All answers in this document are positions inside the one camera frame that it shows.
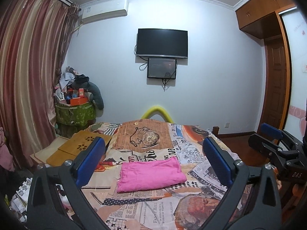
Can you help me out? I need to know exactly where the pink knit cardigan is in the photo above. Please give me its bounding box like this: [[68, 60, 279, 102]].
[[116, 156, 187, 193]]

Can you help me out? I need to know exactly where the brown wooden door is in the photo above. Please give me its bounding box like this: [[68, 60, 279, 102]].
[[259, 35, 287, 129]]

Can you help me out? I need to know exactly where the printed newspaper pattern bedsheet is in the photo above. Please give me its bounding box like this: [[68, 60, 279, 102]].
[[82, 119, 227, 229]]

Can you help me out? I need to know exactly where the green fabric storage box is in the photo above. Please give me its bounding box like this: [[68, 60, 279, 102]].
[[55, 102, 96, 129]]

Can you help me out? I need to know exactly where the wooden overhead cabinet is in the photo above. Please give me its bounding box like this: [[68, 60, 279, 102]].
[[236, 0, 295, 39]]

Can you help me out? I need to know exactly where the yellow foam tube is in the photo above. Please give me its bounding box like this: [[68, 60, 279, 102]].
[[141, 105, 174, 124]]

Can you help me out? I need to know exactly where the orange box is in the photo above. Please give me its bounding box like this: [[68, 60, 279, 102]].
[[70, 97, 88, 106]]

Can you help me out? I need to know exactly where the pile of clutter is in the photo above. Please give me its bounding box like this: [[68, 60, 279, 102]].
[[54, 67, 93, 106]]

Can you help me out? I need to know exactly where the grey plush toy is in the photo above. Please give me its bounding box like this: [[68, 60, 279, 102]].
[[71, 81, 104, 110]]

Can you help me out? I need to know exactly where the striped red beige curtain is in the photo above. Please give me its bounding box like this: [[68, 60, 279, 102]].
[[1, 0, 80, 167]]

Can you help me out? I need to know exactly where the white air conditioner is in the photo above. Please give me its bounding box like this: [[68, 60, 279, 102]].
[[81, 0, 129, 24]]

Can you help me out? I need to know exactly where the wooden bed post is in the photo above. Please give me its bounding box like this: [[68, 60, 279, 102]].
[[212, 126, 220, 138]]

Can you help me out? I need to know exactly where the small black wall monitor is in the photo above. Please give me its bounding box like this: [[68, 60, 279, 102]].
[[147, 58, 177, 80]]

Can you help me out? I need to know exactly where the large black wall television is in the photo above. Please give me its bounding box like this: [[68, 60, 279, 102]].
[[135, 28, 188, 59]]

